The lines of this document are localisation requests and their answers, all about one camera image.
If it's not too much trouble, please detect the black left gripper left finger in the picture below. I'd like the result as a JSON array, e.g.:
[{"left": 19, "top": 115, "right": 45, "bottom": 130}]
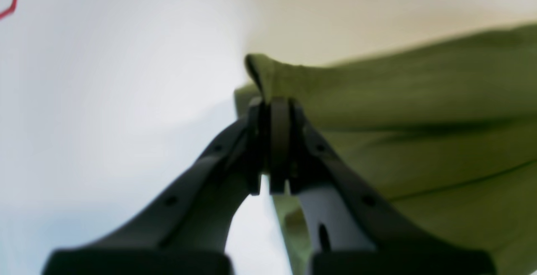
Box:
[{"left": 44, "top": 99, "right": 265, "bottom": 275}]

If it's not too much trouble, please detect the olive green T-shirt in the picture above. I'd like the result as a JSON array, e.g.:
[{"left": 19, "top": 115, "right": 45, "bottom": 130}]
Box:
[{"left": 235, "top": 23, "right": 537, "bottom": 275}]

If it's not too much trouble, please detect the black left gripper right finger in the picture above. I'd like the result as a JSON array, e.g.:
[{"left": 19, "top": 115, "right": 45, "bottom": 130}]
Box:
[{"left": 269, "top": 98, "right": 495, "bottom": 275}]

